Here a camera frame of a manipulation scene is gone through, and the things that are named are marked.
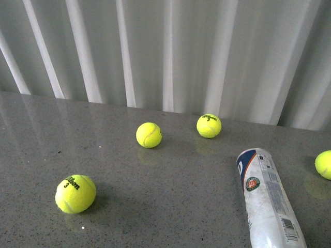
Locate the clear tennis ball can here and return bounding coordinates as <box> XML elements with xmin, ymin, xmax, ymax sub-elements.
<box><xmin>236</xmin><ymin>148</ymin><xmax>307</xmax><ymax>247</ymax></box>

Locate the tennis ball plain seam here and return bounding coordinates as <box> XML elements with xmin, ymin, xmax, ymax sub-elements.
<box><xmin>136</xmin><ymin>122</ymin><xmax>162</xmax><ymax>148</ymax></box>

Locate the tennis ball by curtain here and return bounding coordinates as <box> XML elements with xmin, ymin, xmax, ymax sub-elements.
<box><xmin>197</xmin><ymin>114</ymin><xmax>222</xmax><ymax>138</ymax></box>

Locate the tennis ball near left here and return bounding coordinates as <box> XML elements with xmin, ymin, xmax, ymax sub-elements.
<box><xmin>55</xmin><ymin>175</ymin><xmax>96</xmax><ymax>214</ymax></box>

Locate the tennis ball far right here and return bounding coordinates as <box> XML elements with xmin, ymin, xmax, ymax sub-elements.
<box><xmin>315</xmin><ymin>150</ymin><xmax>331</xmax><ymax>180</ymax></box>

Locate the white pleated curtain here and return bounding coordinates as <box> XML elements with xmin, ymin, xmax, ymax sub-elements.
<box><xmin>1</xmin><ymin>1</ymin><xmax>330</xmax><ymax>131</ymax></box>

